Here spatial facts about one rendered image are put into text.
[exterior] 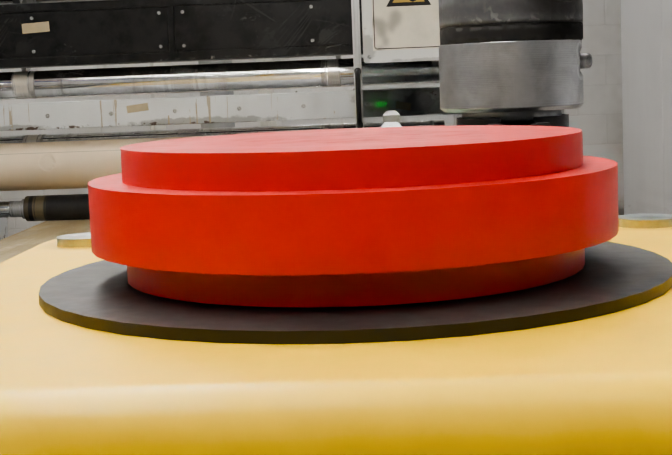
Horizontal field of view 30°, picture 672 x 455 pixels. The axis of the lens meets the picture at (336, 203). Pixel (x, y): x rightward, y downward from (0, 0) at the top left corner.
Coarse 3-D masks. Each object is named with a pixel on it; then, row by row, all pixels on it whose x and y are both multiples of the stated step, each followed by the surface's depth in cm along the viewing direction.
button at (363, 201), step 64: (384, 128) 11; (448, 128) 11; (512, 128) 10; (576, 128) 10; (128, 192) 8; (192, 192) 8; (256, 192) 8; (320, 192) 8; (384, 192) 8; (448, 192) 8; (512, 192) 8; (576, 192) 8; (128, 256) 8; (192, 256) 8; (256, 256) 8; (320, 256) 8; (384, 256) 8; (448, 256) 8; (512, 256) 8; (576, 256) 9
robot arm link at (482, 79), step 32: (448, 64) 78; (480, 64) 76; (512, 64) 75; (544, 64) 75; (576, 64) 77; (448, 96) 78; (480, 96) 76; (512, 96) 75; (544, 96) 76; (576, 96) 77
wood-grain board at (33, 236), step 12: (36, 228) 311; (48, 228) 310; (60, 228) 308; (72, 228) 307; (84, 228) 306; (0, 240) 288; (12, 240) 287; (24, 240) 286; (36, 240) 285; (48, 240) 285; (0, 252) 266; (12, 252) 266
